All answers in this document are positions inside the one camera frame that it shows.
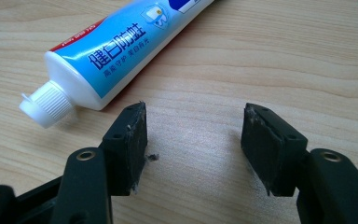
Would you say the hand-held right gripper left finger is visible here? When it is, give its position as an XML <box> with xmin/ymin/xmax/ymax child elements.
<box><xmin>101</xmin><ymin>101</ymin><xmax>149</xmax><ymax>197</ymax></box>

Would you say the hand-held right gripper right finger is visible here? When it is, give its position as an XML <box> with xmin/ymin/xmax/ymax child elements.
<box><xmin>241</xmin><ymin>103</ymin><xmax>309</xmax><ymax>198</ymax></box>

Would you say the blue and white toothpaste tube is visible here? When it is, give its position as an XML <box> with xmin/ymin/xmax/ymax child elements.
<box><xmin>18</xmin><ymin>0</ymin><xmax>215</xmax><ymax>129</ymax></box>

